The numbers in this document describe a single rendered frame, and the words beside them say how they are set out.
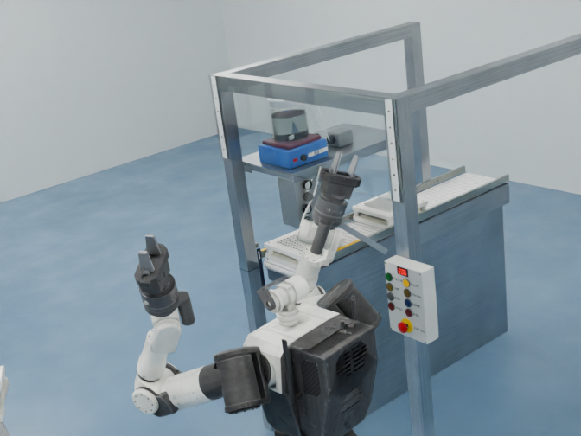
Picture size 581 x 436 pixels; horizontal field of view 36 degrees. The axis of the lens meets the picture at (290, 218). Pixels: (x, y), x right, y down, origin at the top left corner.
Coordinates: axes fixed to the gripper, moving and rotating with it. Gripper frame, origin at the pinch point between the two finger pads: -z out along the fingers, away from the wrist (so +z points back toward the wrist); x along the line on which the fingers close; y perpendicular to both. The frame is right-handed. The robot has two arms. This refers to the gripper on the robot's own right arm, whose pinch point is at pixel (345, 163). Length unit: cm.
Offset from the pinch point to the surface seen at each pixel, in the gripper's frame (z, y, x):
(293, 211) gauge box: 49, 83, -24
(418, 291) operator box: 39, 7, -43
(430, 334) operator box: 53, 5, -52
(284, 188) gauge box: 42, 88, -20
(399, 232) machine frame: 27, 23, -38
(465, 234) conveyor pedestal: 61, 125, -131
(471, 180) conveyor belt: 41, 147, -138
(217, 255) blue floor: 180, 315, -78
